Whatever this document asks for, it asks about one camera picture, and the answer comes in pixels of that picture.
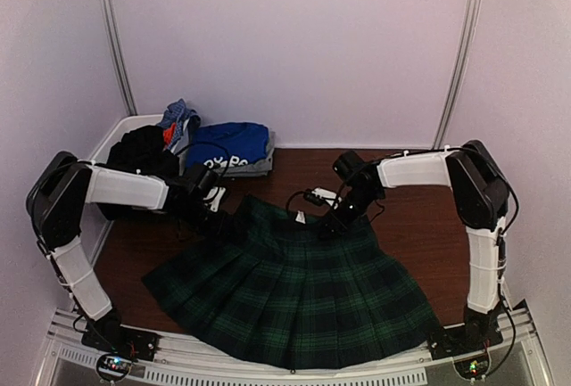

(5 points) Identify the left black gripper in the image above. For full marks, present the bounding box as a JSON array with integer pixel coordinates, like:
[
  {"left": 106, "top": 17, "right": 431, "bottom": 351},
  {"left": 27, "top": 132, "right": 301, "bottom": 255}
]
[{"left": 177, "top": 200, "right": 235, "bottom": 241}]

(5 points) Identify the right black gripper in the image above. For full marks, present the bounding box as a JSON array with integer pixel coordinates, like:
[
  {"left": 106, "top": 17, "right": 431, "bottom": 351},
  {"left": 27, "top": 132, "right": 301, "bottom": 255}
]
[{"left": 320, "top": 186, "right": 382, "bottom": 241}]

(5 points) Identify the dark green plaid shirt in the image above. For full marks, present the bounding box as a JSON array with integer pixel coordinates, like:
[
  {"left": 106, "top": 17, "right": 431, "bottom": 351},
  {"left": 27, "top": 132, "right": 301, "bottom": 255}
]
[{"left": 140, "top": 193, "right": 445, "bottom": 370}]

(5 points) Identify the blue t-shirt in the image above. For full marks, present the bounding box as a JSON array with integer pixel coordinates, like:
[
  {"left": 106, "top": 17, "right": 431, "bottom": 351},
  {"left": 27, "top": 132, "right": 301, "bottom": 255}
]
[{"left": 185, "top": 122, "right": 269, "bottom": 168}]

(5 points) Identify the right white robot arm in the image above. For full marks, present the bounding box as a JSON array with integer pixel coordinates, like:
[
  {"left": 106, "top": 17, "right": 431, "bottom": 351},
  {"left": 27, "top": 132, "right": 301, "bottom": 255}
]
[{"left": 310, "top": 140, "right": 517, "bottom": 352}]

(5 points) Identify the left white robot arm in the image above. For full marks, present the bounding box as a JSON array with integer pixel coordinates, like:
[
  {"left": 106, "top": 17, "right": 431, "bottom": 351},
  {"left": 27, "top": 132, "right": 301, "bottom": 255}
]
[{"left": 26, "top": 152, "right": 234, "bottom": 354}]

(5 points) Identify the white plastic laundry bin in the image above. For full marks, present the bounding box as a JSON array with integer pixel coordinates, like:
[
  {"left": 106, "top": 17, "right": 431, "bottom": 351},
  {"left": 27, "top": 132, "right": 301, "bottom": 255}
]
[{"left": 87, "top": 113, "right": 188, "bottom": 222}]

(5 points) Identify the folded grey button shirt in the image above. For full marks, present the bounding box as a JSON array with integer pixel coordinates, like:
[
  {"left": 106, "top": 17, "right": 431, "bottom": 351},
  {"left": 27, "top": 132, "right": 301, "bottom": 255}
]
[{"left": 225, "top": 130, "right": 276, "bottom": 177}]

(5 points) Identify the orange garment in bin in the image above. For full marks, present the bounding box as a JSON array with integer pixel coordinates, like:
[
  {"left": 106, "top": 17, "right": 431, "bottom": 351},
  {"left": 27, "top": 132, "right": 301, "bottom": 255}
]
[{"left": 163, "top": 123, "right": 177, "bottom": 147}]

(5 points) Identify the black garment in bin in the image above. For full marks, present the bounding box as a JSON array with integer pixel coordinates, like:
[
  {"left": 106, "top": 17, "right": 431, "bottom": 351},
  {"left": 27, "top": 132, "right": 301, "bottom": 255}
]
[{"left": 105, "top": 125, "right": 179, "bottom": 178}]

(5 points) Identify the blue checkered garment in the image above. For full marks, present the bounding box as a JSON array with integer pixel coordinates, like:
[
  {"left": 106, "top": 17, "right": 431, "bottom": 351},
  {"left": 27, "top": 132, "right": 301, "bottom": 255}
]
[{"left": 157, "top": 99, "right": 202, "bottom": 150}]

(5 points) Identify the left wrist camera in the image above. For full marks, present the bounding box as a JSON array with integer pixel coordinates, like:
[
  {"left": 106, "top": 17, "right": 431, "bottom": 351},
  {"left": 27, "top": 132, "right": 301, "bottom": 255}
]
[{"left": 203, "top": 186, "right": 227, "bottom": 212}]

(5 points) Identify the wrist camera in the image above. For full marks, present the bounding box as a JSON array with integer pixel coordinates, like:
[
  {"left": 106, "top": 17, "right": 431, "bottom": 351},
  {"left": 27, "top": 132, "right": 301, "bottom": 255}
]
[
  {"left": 303, "top": 187, "right": 338, "bottom": 207},
  {"left": 203, "top": 186, "right": 227, "bottom": 212}
]

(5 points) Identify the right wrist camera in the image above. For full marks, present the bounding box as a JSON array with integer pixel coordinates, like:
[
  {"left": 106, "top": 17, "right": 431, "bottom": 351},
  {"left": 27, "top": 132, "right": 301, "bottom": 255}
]
[{"left": 303, "top": 187, "right": 338, "bottom": 207}]

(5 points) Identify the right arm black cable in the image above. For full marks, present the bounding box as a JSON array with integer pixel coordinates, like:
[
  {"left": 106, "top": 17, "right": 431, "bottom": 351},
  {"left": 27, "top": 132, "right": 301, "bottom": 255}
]
[{"left": 285, "top": 188, "right": 335, "bottom": 216}]

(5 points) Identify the front aluminium rail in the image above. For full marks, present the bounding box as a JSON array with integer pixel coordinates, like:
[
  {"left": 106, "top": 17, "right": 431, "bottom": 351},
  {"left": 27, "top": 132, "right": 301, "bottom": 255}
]
[{"left": 36, "top": 304, "right": 553, "bottom": 385}]

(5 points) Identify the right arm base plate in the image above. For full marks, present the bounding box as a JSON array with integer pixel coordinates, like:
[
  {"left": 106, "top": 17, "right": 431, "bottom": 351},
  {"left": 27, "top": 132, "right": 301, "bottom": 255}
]
[{"left": 427, "top": 324, "right": 503, "bottom": 360}]

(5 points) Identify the right aluminium frame post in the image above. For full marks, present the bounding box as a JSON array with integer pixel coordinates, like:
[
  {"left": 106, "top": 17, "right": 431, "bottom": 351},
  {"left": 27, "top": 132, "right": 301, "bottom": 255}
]
[{"left": 432, "top": 0, "right": 483, "bottom": 149}]

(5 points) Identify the aluminium frame post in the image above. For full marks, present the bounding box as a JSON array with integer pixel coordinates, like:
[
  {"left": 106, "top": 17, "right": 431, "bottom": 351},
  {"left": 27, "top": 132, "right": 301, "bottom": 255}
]
[
  {"left": 432, "top": 0, "right": 483, "bottom": 149},
  {"left": 100, "top": 0, "right": 137, "bottom": 116}
]

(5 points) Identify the left aluminium frame post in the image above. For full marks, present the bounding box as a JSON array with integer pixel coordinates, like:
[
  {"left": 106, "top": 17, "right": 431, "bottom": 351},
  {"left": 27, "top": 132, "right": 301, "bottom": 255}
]
[{"left": 100, "top": 0, "right": 137, "bottom": 116}]

